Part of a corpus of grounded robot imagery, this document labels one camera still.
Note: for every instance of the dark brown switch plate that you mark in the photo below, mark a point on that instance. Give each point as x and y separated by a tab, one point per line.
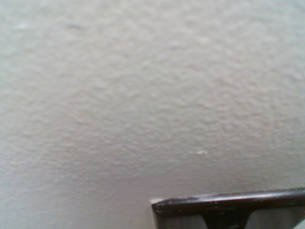
214	202

